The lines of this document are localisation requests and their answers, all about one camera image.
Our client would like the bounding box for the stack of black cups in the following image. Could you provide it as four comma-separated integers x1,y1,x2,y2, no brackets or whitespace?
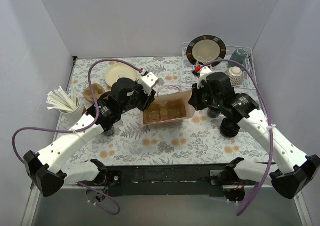
104,126,115,137

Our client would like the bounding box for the black printed coffee cup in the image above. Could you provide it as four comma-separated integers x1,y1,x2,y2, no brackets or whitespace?
207,108,221,118

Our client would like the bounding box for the patterned ceramic bowl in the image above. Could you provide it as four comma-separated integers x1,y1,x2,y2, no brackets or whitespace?
226,66,244,85

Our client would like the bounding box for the stack of black lids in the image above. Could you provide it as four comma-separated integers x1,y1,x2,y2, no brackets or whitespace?
220,118,240,138

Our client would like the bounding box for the grey blue mug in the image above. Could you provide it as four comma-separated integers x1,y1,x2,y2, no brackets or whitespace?
227,48,248,68

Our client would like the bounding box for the white straw holder cup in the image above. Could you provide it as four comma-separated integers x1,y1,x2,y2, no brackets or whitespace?
59,97,86,126

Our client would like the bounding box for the brown cardboard cup carrier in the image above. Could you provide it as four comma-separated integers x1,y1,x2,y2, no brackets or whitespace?
83,83,106,103

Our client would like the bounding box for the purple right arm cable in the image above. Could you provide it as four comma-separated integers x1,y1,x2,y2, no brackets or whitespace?
199,59,276,216

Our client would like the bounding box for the black table edge rail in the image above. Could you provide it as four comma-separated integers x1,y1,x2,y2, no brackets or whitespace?
77,164,283,196

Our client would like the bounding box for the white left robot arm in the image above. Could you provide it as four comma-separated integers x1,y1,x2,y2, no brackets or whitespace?
23,74,159,197

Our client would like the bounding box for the floral patterned table mat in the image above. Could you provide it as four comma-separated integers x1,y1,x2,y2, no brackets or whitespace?
67,56,269,165

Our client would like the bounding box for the white wire dish rack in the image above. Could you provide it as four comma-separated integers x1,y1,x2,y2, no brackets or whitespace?
180,42,256,91

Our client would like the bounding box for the dark rimmed dinner plate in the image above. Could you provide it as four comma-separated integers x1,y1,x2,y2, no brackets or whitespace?
186,35,227,65

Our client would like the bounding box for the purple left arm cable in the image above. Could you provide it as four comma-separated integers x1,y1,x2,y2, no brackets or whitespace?
12,58,147,215

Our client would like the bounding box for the pink paper gift bag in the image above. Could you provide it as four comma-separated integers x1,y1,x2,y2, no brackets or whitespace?
140,85,195,125

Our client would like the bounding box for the cream round plate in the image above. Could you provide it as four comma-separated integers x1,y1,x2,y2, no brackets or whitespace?
104,63,138,87

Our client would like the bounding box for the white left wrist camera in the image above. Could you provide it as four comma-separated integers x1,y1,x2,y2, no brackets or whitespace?
137,71,159,96

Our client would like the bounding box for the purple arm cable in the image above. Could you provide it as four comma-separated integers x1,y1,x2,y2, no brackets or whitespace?
12,58,147,215
199,59,276,216

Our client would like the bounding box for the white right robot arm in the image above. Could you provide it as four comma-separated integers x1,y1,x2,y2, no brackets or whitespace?
189,67,320,199

